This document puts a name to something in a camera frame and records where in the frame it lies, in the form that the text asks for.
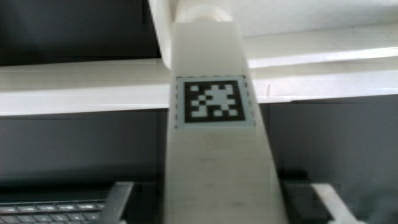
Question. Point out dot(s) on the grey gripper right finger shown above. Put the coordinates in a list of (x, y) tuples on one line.
[(315, 205)]

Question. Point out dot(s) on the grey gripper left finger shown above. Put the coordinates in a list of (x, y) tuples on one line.
[(111, 216)]

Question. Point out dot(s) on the white leg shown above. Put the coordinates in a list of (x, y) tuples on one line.
[(221, 180)]

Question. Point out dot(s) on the white desk top tray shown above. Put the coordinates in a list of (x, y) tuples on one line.
[(276, 39)]

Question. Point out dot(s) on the dark laptop keyboard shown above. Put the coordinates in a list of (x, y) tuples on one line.
[(52, 206)]

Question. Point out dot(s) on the white L-shaped obstacle fence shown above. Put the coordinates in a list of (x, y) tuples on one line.
[(125, 85)]

